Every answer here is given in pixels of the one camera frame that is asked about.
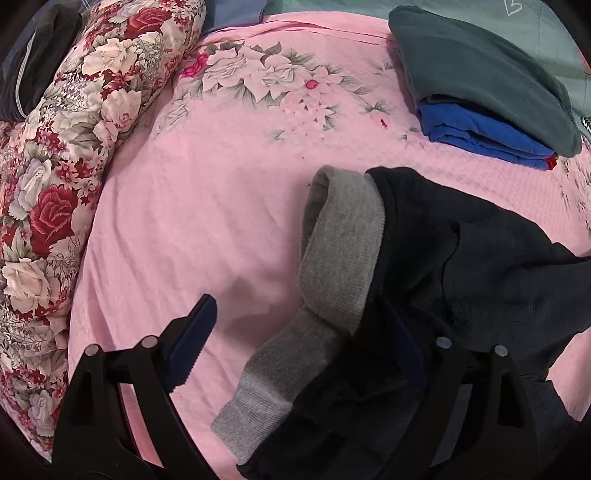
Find black pants with grey cuffs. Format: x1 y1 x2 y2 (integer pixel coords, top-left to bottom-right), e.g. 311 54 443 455
212 166 590 479

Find pink floral bed sheet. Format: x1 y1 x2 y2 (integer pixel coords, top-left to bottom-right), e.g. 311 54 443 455
68 12 590 479

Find red rose floral pillow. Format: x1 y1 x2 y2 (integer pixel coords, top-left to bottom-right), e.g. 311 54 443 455
1 1 206 460

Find blue folded garment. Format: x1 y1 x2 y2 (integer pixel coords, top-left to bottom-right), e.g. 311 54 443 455
416 102 557 170

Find dark green folded garment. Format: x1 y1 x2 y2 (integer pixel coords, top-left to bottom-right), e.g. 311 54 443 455
389 6 582 158

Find black bag with grey trim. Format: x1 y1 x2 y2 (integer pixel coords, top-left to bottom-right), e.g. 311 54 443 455
1 1 83 122

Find blue plaid pillowcase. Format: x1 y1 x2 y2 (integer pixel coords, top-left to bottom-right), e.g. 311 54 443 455
202 0 267 34

